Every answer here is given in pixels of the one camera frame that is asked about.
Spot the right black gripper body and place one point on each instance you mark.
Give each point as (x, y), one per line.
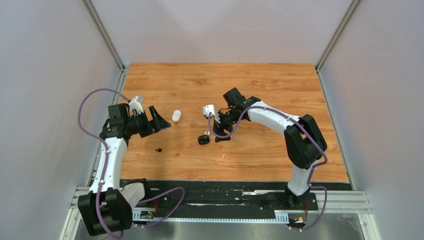
(227, 119)

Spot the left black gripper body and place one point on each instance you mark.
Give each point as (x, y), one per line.
(145, 127)

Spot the black earbud charging case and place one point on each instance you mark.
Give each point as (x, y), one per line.
(203, 139)

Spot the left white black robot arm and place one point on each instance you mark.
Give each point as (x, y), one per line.
(107, 208)

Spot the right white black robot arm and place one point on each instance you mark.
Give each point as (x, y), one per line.
(305, 143)

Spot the white earbud charging case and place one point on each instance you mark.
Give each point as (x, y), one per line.
(176, 116)

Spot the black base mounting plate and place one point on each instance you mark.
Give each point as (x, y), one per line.
(222, 200)

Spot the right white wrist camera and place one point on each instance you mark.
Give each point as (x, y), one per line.
(210, 111)

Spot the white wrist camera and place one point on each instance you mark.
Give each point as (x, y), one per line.
(210, 111)
(135, 105)

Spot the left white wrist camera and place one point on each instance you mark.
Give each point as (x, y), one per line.
(135, 105)

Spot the left aluminium frame post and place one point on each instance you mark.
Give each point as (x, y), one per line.
(95, 17)

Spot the aluminium frame post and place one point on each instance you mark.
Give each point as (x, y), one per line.
(95, 17)
(354, 4)

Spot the right aluminium frame post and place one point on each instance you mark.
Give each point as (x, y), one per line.
(354, 4)

